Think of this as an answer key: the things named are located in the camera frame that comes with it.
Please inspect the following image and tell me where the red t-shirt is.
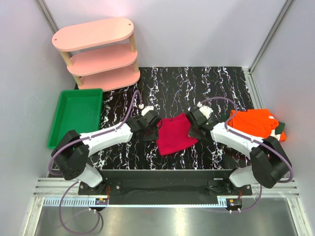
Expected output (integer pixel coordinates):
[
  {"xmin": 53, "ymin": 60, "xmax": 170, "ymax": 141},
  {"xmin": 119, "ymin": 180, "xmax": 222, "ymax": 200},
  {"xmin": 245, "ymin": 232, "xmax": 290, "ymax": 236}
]
[{"xmin": 157, "ymin": 113, "xmax": 198, "ymax": 156}]

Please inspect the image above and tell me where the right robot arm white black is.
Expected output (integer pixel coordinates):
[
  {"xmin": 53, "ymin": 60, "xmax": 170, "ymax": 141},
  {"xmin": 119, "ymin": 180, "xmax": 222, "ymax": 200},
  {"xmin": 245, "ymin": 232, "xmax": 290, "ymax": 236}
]
[{"xmin": 186, "ymin": 108, "xmax": 292, "ymax": 195}]

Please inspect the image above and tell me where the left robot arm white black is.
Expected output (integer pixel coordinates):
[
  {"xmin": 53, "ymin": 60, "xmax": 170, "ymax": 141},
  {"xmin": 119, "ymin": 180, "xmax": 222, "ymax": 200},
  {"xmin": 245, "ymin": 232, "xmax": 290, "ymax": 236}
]
[{"xmin": 52, "ymin": 110, "xmax": 161, "ymax": 195}]

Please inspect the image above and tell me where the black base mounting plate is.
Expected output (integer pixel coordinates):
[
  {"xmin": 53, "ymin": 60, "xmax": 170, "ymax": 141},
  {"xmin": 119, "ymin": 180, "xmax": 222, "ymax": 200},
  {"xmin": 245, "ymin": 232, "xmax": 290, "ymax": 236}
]
[{"xmin": 78, "ymin": 170, "xmax": 252, "ymax": 207}]

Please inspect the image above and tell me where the orange t-shirt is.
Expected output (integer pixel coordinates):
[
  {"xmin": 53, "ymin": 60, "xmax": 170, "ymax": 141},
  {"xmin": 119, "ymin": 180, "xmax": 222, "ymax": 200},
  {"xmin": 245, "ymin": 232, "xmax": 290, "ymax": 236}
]
[{"xmin": 228, "ymin": 109, "xmax": 286, "ymax": 142}]

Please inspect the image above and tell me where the green plastic tray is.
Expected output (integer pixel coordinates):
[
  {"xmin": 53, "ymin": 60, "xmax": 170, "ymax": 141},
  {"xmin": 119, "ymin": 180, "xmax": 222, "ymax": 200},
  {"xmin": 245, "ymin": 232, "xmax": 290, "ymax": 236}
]
[{"xmin": 47, "ymin": 88, "xmax": 103, "ymax": 149}]

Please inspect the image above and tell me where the pink three-tier shelf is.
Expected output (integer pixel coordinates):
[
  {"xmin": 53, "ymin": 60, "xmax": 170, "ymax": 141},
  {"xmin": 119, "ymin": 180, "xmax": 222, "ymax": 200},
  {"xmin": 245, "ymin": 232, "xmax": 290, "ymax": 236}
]
[{"xmin": 52, "ymin": 17, "xmax": 140, "ymax": 91}]

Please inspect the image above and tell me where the dark green t-shirt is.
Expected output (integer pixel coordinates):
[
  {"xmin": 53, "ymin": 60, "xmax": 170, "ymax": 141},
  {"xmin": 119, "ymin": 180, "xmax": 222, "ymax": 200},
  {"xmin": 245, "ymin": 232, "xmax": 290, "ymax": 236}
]
[{"xmin": 275, "ymin": 121, "xmax": 285, "ymax": 135}]

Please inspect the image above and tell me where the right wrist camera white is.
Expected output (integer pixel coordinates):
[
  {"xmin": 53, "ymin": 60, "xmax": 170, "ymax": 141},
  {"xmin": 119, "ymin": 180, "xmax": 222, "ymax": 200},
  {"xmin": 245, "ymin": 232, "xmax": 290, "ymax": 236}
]
[{"xmin": 197, "ymin": 102, "xmax": 213, "ymax": 119}]

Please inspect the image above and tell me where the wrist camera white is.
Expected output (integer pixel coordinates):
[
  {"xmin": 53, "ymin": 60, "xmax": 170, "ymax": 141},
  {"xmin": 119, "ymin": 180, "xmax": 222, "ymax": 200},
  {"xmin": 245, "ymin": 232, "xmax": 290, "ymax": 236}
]
[
  {"xmin": 197, "ymin": 102, "xmax": 213, "ymax": 119},
  {"xmin": 139, "ymin": 104, "xmax": 154, "ymax": 116}
]

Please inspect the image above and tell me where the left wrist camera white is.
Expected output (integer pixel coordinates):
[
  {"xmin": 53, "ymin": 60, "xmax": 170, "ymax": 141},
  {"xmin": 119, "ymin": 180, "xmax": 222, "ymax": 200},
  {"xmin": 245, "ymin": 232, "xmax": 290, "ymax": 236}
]
[{"xmin": 139, "ymin": 104, "xmax": 154, "ymax": 116}]

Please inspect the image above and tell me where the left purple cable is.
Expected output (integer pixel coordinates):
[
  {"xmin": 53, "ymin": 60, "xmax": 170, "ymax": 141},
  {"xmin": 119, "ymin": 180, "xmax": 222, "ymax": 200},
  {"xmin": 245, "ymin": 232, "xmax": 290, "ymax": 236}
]
[{"xmin": 48, "ymin": 90, "xmax": 146, "ymax": 234}]

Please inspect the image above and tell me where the purple cable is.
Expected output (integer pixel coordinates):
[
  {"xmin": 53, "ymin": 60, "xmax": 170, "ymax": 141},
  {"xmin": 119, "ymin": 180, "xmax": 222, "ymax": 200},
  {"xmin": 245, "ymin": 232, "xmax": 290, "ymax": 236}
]
[
  {"xmin": 48, "ymin": 90, "xmax": 146, "ymax": 234},
  {"xmin": 199, "ymin": 97, "xmax": 294, "ymax": 212}
]

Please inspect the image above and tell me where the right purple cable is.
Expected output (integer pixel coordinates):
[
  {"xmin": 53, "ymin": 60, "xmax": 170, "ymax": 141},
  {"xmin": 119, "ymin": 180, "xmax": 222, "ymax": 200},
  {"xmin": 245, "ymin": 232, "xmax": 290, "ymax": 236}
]
[{"xmin": 199, "ymin": 97, "xmax": 294, "ymax": 212}]

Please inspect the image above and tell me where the aluminium frame rail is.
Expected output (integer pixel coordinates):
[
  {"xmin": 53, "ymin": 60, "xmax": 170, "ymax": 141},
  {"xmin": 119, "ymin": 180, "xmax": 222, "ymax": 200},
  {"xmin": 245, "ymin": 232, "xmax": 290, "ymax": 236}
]
[{"xmin": 242, "ymin": 67, "xmax": 299, "ymax": 198}]

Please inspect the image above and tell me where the white slotted cable duct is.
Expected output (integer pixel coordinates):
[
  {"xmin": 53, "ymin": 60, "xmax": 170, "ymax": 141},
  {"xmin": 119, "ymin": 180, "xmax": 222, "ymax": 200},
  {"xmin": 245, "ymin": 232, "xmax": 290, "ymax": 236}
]
[{"xmin": 43, "ymin": 197, "xmax": 109, "ymax": 207}]

